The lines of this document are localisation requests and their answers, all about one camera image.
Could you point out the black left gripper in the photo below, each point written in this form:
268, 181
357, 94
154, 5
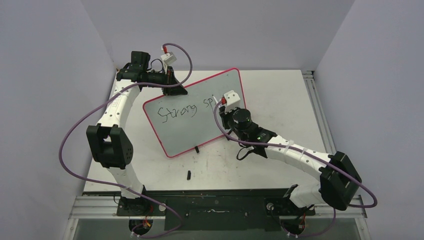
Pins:
177, 90

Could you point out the aluminium front rail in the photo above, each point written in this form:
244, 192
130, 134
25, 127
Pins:
105, 207

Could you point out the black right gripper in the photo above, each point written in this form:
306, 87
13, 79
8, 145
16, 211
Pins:
225, 116

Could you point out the aluminium rail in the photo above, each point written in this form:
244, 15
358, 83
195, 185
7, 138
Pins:
105, 207
325, 132

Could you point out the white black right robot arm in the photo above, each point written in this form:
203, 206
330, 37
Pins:
338, 179

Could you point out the aluminium rail right side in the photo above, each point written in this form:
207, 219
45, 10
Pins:
325, 132

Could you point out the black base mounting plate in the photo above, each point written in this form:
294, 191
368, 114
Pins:
231, 210

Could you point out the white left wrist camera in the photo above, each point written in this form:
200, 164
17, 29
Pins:
168, 58

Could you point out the pink framed whiteboard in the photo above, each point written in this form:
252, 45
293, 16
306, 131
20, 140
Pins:
184, 121

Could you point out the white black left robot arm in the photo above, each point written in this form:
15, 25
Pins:
109, 144

